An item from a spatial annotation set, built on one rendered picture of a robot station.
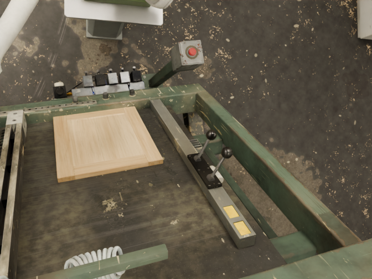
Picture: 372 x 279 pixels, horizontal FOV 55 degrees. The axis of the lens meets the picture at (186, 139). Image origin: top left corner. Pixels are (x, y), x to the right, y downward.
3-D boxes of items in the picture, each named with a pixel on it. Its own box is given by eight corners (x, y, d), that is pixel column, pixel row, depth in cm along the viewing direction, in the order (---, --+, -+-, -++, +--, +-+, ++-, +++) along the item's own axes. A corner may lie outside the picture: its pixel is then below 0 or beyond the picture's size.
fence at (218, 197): (160, 106, 175) (159, 98, 173) (254, 244, 98) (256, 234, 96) (150, 107, 174) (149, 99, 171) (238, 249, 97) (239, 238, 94)
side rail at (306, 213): (206, 110, 185) (207, 91, 180) (360, 277, 96) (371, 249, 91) (195, 112, 184) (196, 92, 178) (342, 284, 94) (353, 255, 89)
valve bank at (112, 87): (141, 70, 204) (149, 60, 181) (145, 94, 204) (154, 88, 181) (49, 79, 189) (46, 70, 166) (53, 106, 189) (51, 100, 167)
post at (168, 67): (155, 79, 265) (185, 54, 193) (157, 87, 265) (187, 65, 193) (148, 80, 263) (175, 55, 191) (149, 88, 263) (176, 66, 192)
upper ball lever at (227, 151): (211, 179, 119) (231, 146, 115) (215, 186, 116) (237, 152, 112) (202, 176, 117) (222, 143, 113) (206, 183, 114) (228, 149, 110)
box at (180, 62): (190, 48, 194) (201, 39, 177) (193, 70, 194) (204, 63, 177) (169, 50, 190) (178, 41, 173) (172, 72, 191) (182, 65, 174)
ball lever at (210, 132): (198, 160, 128) (216, 129, 124) (202, 165, 125) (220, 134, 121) (189, 158, 126) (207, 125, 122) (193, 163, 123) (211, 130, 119)
